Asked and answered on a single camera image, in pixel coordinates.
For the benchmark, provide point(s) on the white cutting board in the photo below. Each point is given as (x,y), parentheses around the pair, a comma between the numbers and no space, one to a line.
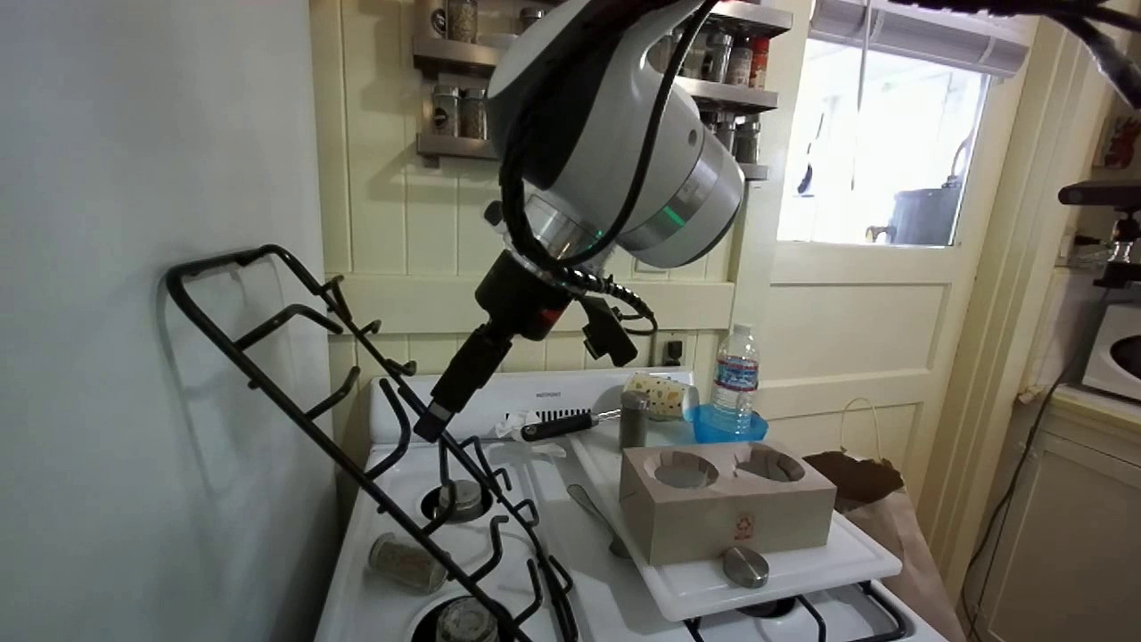
(832,559)

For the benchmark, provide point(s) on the wooden block with two holes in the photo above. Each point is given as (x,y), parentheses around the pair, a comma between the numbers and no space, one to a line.
(727,523)

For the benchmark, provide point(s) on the grey bucket outside window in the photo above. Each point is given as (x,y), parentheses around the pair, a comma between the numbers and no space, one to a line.
(927,215)

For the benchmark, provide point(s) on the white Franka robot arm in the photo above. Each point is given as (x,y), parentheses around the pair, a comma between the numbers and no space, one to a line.
(617,130)

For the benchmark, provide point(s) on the cream kitchen cabinet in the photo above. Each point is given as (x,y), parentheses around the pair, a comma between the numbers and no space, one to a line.
(1070,536)

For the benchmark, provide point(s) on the glass spice jar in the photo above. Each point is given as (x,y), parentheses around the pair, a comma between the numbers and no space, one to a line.
(751,57)
(442,108)
(746,137)
(477,112)

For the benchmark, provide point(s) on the brown paper bag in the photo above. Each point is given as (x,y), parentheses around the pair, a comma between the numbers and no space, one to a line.
(876,488)

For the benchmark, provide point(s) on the grey cylindrical shaker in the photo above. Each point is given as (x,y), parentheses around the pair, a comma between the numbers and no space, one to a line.
(409,565)

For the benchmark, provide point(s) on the black gas stove grate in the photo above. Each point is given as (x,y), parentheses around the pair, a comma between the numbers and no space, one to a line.
(312,417)

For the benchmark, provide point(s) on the white gas stove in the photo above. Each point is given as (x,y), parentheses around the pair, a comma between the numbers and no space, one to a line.
(557,583)

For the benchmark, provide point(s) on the white refrigerator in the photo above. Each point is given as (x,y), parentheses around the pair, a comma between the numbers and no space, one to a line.
(145,321)

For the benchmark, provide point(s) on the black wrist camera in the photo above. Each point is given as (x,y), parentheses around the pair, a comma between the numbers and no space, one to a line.
(606,332)

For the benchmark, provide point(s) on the round stove burner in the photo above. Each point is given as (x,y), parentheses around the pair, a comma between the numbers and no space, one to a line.
(466,621)
(459,505)

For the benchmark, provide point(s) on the black grate under cutting board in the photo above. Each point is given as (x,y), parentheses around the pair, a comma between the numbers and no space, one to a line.
(879,602)

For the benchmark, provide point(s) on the wall outlet with black plug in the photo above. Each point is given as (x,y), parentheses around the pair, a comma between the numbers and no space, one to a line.
(671,350)

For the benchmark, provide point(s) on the clear plastic water bottle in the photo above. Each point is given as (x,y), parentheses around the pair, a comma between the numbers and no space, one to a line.
(736,373)

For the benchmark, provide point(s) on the small mug on shelf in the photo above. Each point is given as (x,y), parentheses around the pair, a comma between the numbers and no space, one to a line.
(450,18)

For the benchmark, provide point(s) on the bright window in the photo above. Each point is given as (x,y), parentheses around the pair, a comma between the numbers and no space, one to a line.
(857,145)

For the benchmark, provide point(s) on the grey wall shelf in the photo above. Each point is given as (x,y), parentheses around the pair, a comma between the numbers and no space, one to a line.
(450,149)
(459,54)

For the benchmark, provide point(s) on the blue plastic bowl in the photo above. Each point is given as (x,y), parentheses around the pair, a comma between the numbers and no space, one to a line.
(729,426)

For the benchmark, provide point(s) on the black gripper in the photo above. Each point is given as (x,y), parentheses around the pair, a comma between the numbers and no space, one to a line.
(529,297)

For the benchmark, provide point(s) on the white microwave oven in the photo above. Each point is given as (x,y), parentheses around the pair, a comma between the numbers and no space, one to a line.
(1115,353)

